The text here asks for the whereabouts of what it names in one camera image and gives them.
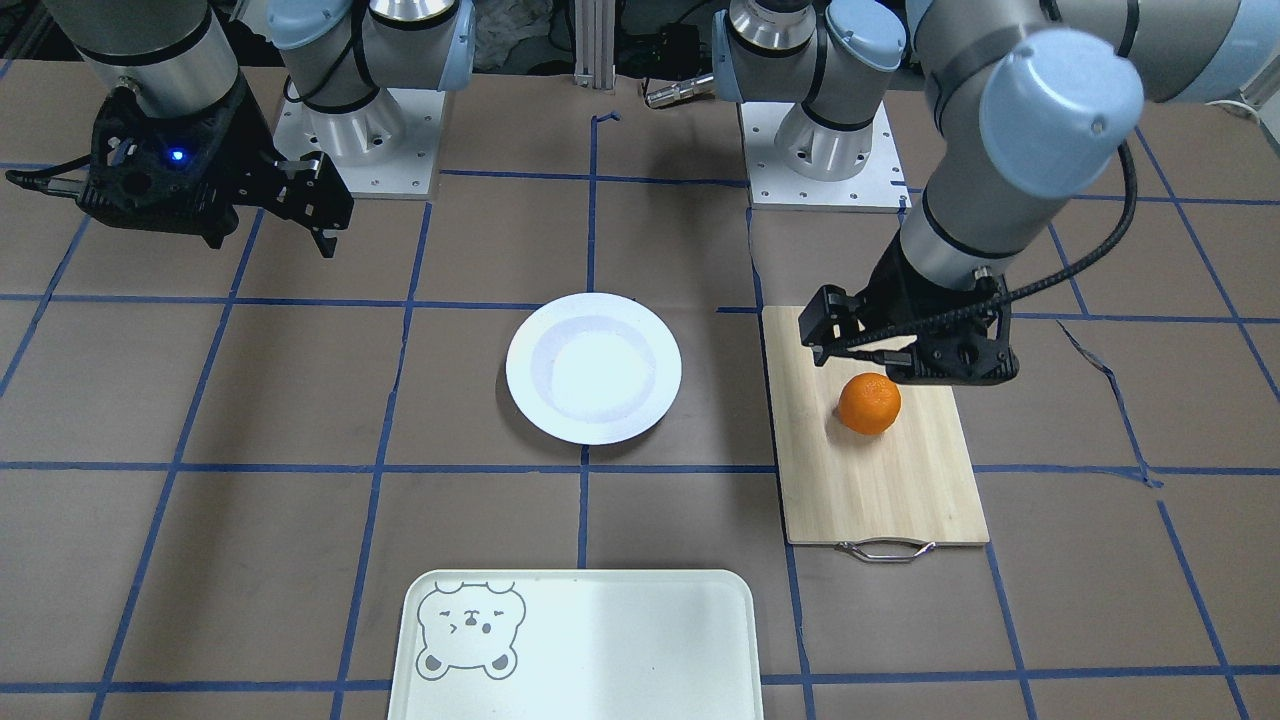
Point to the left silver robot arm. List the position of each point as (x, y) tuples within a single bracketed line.
[(1032, 99)]

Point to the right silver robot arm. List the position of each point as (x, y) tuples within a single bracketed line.
[(333, 56)]

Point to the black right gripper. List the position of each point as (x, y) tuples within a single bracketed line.
[(252, 137)]

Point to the orange fruit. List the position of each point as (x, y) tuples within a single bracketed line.
[(869, 404)]

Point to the white round plate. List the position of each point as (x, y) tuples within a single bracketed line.
[(594, 368)]

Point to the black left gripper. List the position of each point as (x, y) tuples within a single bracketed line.
[(898, 283)]

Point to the bamboo cutting board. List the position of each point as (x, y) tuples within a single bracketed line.
[(868, 466)]

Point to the cream bear tray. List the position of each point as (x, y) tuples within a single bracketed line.
[(577, 644)]

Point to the aluminium frame post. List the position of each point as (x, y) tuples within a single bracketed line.
[(594, 37)]

